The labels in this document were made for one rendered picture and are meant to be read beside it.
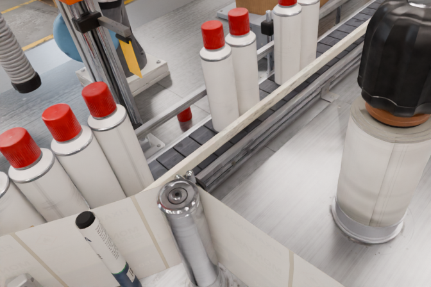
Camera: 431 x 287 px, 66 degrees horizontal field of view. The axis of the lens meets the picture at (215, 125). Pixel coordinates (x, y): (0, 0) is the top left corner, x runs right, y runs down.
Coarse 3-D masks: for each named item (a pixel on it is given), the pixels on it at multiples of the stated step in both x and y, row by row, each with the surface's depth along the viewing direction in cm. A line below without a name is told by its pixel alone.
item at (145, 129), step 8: (336, 0) 79; (344, 0) 80; (328, 8) 76; (320, 16) 75; (264, 48) 67; (272, 48) 68; (200, 88) 59; (192, 96) 58; (200, 96) 59; (176, 104) 57; (184, 104) 57; (168, 112) 55; (176, 112) 56; (152, 120) 54; (160, 120) 55; (144, 128) 53; (152, 128) 54
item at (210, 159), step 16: (384, 0) 94; (368, 16) 88; (336, 32) 84; (320, 48) 79; (352, 48) 78; (272, 80) 72; (288, 96) 67; (272, 112) 64; (208, 128) 64; (176, 144) 61; (192, 144) 61; (224, 144) 60; (160, 160) 59; (176, 160) 58; (208, 160) 57; (160, 176) 56
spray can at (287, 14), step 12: (288, 0) 58; (276, 12) 60; (288, 12) 59; (300, 12) 60; (276, 24) 61; (288, 24) 60; (300, 24) 61; (276, 36) 63; (288, 36) 62; (300, 36) 63; (276, 48) 65; (288, 48) 63; (276, 60) 67; (288, 60) 65; (276, 72) 69; (288, 72) 67; (276, 84) 70
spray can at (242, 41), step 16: (240, 16) 51; (240, 32) 53; (240, 48) 53; (256, 48) 56; (240, 64) 55; (256, 64) 57; (240, 80) 58; (256, 80) 59; (240, 96) 60; (256, 96) 61; (240, 112) 63
